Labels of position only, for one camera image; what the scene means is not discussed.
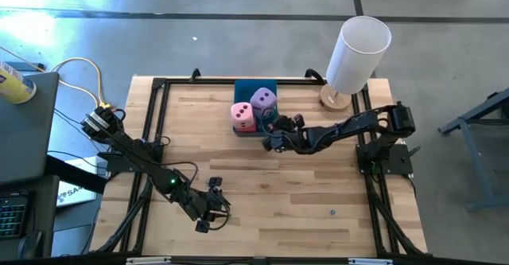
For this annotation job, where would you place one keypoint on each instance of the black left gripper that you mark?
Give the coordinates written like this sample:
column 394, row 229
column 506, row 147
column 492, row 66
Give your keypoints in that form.
column 204, row 205

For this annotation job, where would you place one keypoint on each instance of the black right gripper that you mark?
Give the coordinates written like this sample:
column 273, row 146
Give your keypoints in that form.
column 284, row 139

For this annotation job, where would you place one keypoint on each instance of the purple foam die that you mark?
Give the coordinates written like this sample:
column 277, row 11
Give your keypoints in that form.
column 262, row 98

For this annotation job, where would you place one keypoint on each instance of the pink foam die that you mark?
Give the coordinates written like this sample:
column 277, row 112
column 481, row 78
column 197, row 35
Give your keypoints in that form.
column 242, row 114

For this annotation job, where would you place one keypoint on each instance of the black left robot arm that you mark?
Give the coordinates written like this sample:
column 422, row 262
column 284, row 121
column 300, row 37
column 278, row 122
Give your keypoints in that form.
column 135, row 149

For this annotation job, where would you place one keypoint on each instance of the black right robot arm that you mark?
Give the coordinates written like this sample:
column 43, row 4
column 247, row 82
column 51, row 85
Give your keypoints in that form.
column 350, row 127

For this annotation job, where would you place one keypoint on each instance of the blue plastic bin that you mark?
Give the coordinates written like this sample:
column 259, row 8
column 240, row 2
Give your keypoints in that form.
column 246, row 90

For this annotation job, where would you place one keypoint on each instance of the white shade table lamp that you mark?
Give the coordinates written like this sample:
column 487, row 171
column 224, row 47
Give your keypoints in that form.
column 358, row 58

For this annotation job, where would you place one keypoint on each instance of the white printed box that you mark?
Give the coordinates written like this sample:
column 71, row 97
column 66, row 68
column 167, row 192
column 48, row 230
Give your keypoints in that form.
column 75, row 193

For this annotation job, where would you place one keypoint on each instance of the grey metal stand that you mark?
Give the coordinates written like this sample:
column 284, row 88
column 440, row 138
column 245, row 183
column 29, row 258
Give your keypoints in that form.
column 469, row 145

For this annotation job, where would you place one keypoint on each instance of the dark grey side desk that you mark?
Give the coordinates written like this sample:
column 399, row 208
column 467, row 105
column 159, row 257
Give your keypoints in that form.
column 24, row 137

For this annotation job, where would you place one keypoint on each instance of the black backlit keyboard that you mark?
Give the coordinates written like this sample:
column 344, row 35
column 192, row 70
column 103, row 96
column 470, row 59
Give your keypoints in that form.
column 12, row 217

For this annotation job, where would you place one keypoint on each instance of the yellow wipes canister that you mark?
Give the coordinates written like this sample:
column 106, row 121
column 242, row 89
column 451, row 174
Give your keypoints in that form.
column 14, row 86

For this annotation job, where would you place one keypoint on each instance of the white frame light bar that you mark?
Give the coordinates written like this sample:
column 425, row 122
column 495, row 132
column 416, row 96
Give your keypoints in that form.
column 149, row 261
column 370, row 262

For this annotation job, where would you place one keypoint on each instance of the black aluminium table frame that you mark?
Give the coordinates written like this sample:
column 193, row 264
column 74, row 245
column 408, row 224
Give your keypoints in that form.
column 199, row 81

